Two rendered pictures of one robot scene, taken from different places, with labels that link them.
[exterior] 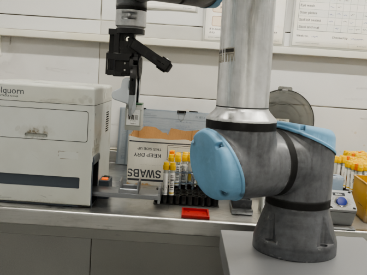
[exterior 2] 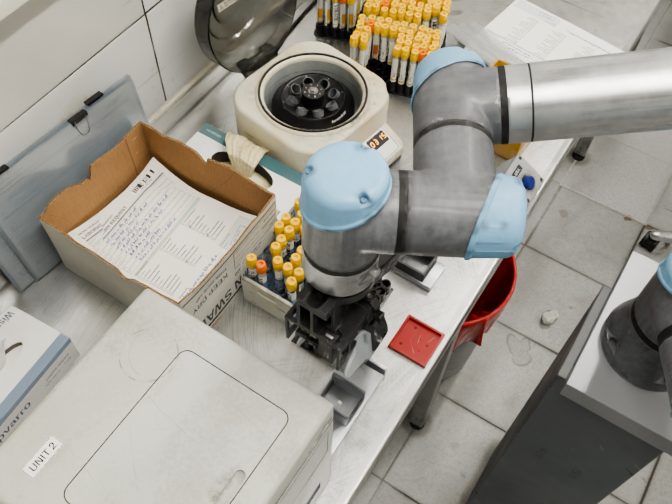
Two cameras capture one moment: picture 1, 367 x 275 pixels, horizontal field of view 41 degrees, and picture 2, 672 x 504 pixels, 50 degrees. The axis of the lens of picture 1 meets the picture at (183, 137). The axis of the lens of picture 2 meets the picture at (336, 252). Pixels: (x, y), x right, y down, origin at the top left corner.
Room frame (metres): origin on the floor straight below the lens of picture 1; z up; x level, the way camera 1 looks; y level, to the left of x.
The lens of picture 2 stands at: (1.05, 0.48, 1.94)
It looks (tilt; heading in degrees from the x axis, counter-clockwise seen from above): 57 degrees down; 300
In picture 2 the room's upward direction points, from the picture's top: 3 degrees clockwise
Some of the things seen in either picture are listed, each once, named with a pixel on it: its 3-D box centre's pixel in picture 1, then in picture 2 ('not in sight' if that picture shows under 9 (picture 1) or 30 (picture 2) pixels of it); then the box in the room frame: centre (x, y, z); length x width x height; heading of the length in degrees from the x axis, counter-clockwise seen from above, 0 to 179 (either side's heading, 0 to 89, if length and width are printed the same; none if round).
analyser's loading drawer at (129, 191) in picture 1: (120, 187); (331, 413); (1.24, 0.15, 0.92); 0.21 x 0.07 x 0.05; 90
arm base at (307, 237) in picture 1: (295, 221); (661, 332); (0.88, -0.22, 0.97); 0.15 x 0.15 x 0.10
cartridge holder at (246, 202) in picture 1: (241, 203); (415, 263); (1.26, -0.16, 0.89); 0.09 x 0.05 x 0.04; 179
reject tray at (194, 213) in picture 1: (195, 213); (416, 340); (1.19, -0.04, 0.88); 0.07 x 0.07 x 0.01; 0
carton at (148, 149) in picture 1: (168, 154); (166, 231); (1.62, 0.05, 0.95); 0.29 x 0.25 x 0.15; 0
